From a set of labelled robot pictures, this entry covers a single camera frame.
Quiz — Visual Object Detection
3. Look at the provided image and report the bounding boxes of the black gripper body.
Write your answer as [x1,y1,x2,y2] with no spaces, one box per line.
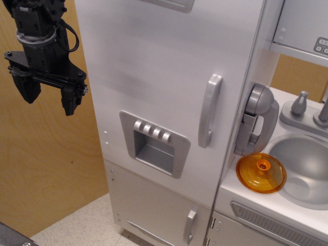
[4,36,88,96]

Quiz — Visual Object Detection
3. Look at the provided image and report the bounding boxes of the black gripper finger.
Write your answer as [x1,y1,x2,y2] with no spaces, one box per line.
[61,86,81,116]
[12,73,41,104]

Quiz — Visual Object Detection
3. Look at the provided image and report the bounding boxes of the white toy fridge door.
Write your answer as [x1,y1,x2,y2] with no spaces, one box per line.
[75,1,264,208]

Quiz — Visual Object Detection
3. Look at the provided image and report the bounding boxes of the grey fridge door handle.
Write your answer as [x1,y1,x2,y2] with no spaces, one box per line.
[198,74,222,149]

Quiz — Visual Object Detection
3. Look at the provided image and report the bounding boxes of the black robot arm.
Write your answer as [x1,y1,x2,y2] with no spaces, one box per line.
[3,1,88,116]

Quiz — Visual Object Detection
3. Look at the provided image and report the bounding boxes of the white lower fridge door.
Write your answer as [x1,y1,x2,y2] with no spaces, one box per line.
[105,161,211,245]

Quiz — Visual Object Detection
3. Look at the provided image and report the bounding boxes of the white toy fridge cabinet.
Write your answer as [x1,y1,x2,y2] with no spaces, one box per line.
[204,1,284,245]

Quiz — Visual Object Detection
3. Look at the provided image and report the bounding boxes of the black object bottom left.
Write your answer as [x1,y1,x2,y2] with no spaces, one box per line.
[1,222,39,246]

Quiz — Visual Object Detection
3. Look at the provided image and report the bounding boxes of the grey toy phone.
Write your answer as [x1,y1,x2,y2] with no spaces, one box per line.
[234,84,279,156]

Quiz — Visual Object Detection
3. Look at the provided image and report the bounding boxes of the orange transparent pot lid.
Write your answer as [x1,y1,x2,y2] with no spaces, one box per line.
[236,153,287,194]

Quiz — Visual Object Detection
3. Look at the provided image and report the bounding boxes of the grey toy faucet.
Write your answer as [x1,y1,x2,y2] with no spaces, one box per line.
[279,91,327,138]

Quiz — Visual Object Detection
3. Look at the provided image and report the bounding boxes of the white toy microwave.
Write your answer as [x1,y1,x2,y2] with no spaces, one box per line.
[270,1,327,67]

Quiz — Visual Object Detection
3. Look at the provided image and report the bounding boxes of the grey toy sink basin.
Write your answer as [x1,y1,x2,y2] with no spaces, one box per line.
[263,134,327,211]

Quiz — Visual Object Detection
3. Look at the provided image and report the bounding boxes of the grey oven control panel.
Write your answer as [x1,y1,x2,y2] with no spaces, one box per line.
[230,201,327,245]

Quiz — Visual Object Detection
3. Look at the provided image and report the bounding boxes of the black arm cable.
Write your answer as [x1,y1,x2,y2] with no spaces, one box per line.
[60,19,79,53]

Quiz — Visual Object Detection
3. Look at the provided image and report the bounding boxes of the grey upper freezer handle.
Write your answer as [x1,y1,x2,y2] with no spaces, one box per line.
[141,0,194,13]

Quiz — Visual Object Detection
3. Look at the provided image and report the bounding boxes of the grey lower door handle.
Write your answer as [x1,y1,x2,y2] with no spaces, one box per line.
[184,210,197,245]

